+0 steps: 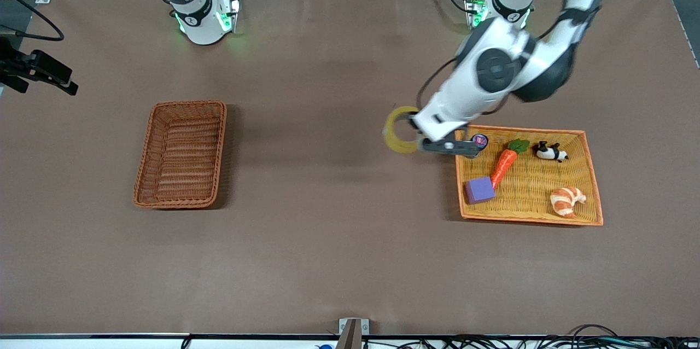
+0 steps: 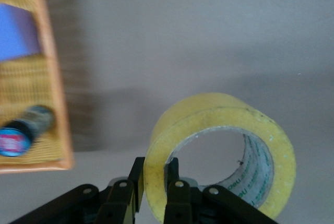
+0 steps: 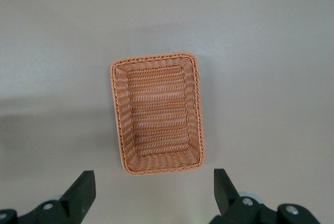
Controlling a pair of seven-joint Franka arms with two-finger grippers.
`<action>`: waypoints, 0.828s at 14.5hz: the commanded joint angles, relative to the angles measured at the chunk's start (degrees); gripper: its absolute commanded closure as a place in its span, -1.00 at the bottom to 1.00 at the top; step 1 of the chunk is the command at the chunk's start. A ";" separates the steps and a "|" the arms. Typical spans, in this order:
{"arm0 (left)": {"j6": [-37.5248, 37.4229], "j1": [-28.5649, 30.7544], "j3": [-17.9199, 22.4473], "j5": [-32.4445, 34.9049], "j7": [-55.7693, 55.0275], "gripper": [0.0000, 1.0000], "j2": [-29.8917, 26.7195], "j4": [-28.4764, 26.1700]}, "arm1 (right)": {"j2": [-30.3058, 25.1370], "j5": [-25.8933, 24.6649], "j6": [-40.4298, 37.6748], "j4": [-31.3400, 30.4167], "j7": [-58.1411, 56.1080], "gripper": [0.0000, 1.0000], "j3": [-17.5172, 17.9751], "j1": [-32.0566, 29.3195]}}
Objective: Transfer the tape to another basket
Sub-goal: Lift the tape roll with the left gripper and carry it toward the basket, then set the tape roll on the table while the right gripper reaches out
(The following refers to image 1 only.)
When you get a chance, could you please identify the clear yellowish tape roll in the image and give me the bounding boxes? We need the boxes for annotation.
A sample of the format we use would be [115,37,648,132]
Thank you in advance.
[382,106,423,154]

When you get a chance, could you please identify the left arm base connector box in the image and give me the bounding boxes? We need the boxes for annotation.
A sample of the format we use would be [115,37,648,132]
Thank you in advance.
[464,0,488,30]

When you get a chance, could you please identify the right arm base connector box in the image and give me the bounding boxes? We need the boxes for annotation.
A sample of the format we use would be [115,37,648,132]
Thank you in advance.
[216,0,242,33]

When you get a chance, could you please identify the orange rimmed yellow wicker basket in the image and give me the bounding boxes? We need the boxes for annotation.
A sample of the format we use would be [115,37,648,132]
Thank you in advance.
[454,124,604,227]

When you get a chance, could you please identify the brown wicker basket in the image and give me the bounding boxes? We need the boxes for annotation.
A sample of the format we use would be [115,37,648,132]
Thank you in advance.
[133,100,228,210]

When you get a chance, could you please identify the purple foam cube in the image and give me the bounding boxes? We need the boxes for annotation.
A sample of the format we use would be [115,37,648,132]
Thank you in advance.
[464,176,497,205]

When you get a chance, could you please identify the orange toy carrot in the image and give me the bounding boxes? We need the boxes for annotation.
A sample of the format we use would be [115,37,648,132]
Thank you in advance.
[491,139,530,190]

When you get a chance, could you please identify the black white panda figurine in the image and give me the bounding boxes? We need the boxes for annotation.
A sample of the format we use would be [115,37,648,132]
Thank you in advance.
[533,141,569,163]

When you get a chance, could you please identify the brown table cover sheet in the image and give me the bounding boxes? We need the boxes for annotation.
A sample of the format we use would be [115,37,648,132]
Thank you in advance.
[0,0,700,337]

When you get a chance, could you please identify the toy croissant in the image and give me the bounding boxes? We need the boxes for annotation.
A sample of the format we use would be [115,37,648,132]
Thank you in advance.
[550,187,587,219]

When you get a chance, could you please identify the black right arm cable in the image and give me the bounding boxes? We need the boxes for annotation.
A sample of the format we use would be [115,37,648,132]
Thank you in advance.
[0,0,65,42]

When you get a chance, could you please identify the metal table edge bracket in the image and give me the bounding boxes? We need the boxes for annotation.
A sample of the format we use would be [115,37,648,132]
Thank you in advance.
[336,318,370,349]

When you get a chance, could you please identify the black cable bundle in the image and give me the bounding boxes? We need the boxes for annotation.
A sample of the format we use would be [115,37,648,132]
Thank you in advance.
[361,324,700,349]

